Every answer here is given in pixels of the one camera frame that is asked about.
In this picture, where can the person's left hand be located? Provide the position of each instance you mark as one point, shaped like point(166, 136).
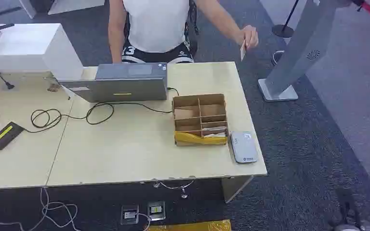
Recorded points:
point(249, 34)

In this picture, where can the white card reader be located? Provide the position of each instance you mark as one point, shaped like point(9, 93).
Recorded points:
point(243, 147)

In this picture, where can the white card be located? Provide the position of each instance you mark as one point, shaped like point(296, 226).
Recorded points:
point(215, 128)
point(242, 52)
point(216, 135)

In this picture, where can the large white box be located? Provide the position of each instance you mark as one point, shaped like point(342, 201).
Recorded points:
point(22, 47)

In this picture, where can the person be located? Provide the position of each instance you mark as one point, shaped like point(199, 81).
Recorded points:
point(156, 25)

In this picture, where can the grey kiosk stand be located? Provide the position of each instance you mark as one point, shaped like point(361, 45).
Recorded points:
point(300, 47)

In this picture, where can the grey laptop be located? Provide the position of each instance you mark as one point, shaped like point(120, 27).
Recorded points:
point(124, 91)

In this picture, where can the wooden card box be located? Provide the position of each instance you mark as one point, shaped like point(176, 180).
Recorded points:
point(188, 126)

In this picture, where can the white cabinet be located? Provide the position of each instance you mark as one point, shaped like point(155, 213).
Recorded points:
point(73, 4)

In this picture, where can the steel floor socket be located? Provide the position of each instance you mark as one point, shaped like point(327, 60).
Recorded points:
point(129, 215)
point(156, 210)

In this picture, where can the small black plug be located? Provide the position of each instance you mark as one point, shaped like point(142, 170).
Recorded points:
point(9, 85)

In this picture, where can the black stanchion post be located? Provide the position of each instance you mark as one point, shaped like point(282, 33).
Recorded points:
point(282, 31)

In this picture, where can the pale desk leg panel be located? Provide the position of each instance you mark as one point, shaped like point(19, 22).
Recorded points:
point(234, 188)

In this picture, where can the white card in box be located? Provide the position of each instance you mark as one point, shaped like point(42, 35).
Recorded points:
point(216, 135)
point(215, 128)

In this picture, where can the black power adapter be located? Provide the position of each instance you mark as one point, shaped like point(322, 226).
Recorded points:
point(5, 135)

